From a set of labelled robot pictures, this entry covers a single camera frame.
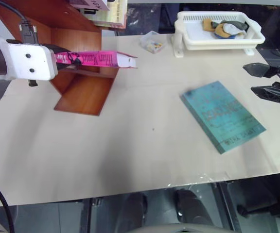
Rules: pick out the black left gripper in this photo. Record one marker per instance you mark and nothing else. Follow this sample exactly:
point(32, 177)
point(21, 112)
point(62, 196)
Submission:
point(53, 56)

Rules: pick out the pink paperback book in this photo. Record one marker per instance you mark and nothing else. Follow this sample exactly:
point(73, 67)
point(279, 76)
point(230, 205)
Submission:
point(98, 59)

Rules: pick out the wooden bookshelf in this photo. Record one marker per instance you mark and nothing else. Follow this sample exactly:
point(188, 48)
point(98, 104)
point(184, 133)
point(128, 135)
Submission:
point(81, 36)

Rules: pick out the teal paperback book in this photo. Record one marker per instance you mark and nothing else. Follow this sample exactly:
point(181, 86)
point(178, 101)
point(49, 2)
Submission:
point(223, 117)

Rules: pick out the purple book with white label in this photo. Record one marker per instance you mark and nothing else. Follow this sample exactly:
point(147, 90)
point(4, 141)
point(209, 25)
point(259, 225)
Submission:
point(89, 4)

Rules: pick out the yellow-green book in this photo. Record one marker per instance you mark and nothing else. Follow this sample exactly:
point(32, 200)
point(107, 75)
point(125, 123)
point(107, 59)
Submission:
point(112, 13)

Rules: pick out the blue felt piece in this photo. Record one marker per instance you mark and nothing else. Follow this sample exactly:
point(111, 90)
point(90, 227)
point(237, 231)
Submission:
point(228, 37)

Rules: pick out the white felt piece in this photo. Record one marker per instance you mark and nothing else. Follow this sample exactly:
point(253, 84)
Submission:
point(231, 29)

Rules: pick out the orange felt piece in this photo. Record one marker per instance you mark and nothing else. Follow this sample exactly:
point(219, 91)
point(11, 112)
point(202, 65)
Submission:
point(221, 31)

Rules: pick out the white plastic basket rack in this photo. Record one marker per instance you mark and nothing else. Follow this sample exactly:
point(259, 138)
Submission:
point(198, 41)

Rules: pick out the tan felt piece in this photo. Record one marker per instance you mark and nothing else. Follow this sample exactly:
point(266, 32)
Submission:
point(208, 25)

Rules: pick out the small clear plastic box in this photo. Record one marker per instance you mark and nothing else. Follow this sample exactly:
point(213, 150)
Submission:
point(152, 43)

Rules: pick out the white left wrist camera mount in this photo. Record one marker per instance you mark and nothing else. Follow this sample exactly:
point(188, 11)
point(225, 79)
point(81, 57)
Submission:
point(28, 61)

